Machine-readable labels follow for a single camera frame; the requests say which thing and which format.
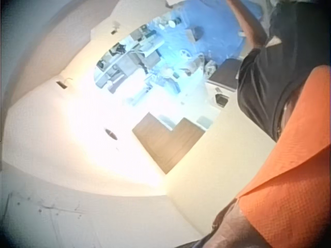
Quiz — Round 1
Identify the blue cloth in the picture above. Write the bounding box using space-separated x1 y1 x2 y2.
165 0 250 66

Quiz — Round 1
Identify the brown wooden board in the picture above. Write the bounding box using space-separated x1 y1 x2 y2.
131 112 206 175

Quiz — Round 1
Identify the dark grey box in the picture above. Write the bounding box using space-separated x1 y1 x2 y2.
208 58 244 92

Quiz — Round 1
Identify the cluttered workbench with tools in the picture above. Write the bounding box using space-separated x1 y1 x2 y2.
93 15 207 106

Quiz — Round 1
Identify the black socket with cable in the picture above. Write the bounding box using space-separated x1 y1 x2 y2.
55 77 74 90

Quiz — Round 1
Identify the small black container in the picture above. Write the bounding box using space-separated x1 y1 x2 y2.
214 93 230 109

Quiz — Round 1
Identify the dark oval fitting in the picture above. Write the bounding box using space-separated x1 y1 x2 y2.
103 127 119 142

